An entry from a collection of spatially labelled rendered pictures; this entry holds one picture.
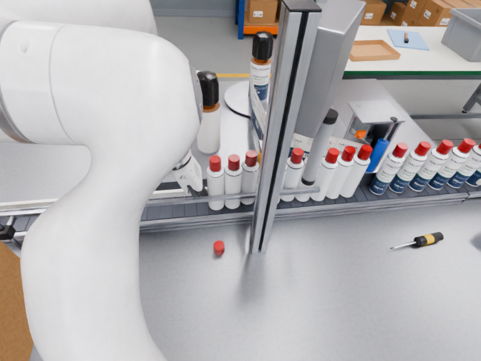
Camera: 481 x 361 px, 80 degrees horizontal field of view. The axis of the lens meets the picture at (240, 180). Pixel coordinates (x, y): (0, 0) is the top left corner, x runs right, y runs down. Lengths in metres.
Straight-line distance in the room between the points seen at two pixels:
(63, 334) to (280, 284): 0.65
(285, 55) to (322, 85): 0.08
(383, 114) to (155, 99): 0.82
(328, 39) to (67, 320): 0.45
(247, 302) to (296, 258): 0.20
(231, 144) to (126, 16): 0.83
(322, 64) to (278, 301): 0.61
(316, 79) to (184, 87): 0.30
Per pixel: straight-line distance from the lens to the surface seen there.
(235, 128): 1.22
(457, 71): 2.42
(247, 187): 0.87
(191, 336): 0.82
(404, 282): 1.00
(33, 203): 1.07
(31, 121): 0.27
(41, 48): 0.26
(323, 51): 0.48
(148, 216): 0.94
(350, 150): 0.89
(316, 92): 0.51
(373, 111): 0.97
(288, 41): 0.46
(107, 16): 0.36
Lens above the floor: 1.62
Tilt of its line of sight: 48 degrees down
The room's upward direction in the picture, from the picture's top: 4 degrees clockwise
